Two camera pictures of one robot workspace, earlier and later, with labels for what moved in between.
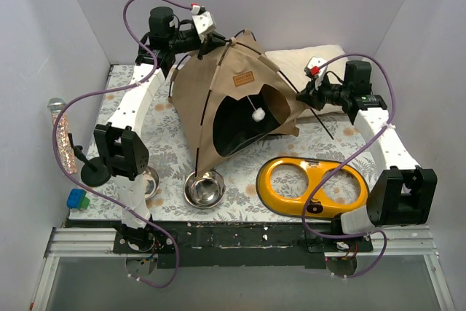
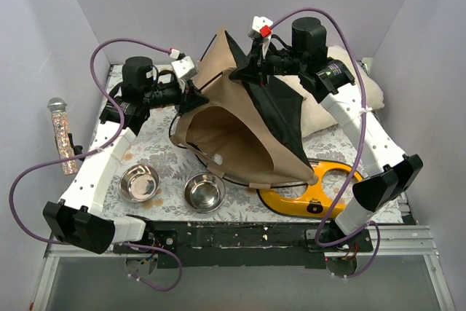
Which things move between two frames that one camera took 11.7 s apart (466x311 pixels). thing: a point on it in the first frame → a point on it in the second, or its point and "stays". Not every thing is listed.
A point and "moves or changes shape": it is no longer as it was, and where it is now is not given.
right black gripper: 314,96 → 259,67
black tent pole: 208,92 → 196,159
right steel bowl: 205,191 stays
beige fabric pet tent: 232,98 moves or changes shape
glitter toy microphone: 66,151 stays
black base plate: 194,244 stays
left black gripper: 210,42 → 186,97
